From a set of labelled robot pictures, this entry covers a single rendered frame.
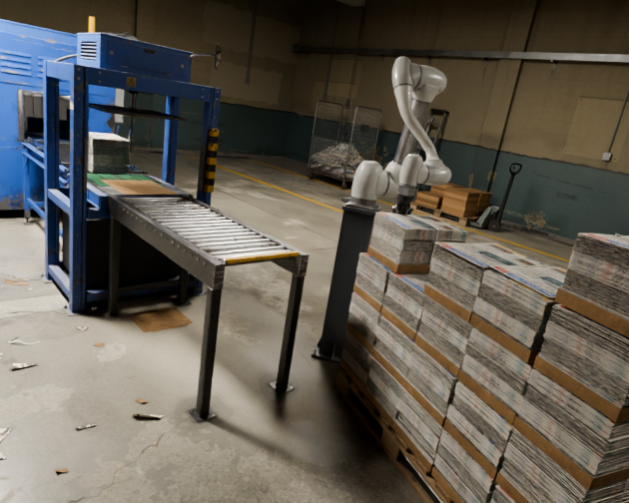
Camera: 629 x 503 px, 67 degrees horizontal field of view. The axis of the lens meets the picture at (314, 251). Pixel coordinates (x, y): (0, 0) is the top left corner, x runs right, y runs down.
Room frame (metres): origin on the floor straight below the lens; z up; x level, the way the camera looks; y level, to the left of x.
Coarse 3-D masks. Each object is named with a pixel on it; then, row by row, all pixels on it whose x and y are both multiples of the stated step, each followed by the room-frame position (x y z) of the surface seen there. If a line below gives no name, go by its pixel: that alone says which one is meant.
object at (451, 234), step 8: (416, 216) 2.48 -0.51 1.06; (424, 216) 2.51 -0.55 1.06; (432, 224) 2.34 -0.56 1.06; (440, 224) 2.37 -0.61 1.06; (448, 224) 2.40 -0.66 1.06; (448, 232) 2.25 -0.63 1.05; (456, 232) 2.27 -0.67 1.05; (464, 232) 2.29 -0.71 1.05; (448, 240) 2.26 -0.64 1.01; (456, 240) 2.28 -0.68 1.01; (464, 240) 2.30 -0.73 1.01
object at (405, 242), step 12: (384, 216) 2.33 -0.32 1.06; (396, 216) 2.38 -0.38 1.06; (384, 228) 2.30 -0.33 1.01; (396, 228) 2.21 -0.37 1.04; (408, 228) 2.17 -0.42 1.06; (420, 228) 2.19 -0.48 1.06; (372, 240) 2.39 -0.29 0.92; (384, 240) 2.29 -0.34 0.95; (396, 240) 2.21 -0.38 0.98; (408, 240) 2.16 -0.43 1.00; (420, 240) 2.19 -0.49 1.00; (384, 252) 2.27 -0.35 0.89; (396, 252) 2.18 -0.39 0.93; (408, 252) 2.17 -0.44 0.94; (420, 252) 2.20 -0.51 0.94
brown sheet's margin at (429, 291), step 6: (426, 288) 1.91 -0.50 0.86; (432, 288) 1.88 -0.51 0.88; (426, 294) 1.90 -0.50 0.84; (432, 294) 1.87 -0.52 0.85; (438, 294) 1.84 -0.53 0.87; (438, 300) 1.83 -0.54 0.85; (444, 300) 1.80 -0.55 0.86; (450, 300) 1.77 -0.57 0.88; (444, 306) 1.80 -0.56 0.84; (450, 306) 1.77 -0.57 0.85; (456, 306) 1.74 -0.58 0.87; (456, 312) 1.74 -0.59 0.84; (462, 312) 1.71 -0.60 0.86; (468, 312) 1.68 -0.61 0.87; (468, 318) 1.68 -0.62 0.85
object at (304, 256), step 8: (192, 200) 3.16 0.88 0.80; (208, 208) 3.00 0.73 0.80; (224, 216) 2.86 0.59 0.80; (240, 224) 2.73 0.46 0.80; (256, 232) 2.61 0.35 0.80; (272, 240) 2.50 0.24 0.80; (288, 248) 2.39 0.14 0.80; (296, 256) 2.34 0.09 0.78; (304, 256) 2.32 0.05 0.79; (280, 264) 2.42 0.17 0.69; (288, 264) 2.38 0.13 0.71; (296, 264) 2.33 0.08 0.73; (304, 264) 2.32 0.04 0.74; (296, 272) 2.32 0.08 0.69; (304, 272) 2.33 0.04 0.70
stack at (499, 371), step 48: (384, 288) 2.19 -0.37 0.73; (384, 336) 2.10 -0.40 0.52; (432, 336) 1.82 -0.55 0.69; (480, 336) 1.61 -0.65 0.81; (336, 384) 2.42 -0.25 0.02; (384, 384) 2.05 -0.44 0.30; (432, 384) 1.75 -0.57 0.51; (480, 384) 1.55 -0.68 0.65; (528, 384) 1.41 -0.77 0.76; (384, 432) 1.96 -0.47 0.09; (432, 432) 1.70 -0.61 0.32; (480, 432) 1.50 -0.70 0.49; (432, 480) 1.66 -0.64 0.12; (480, 480) 1.44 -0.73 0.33
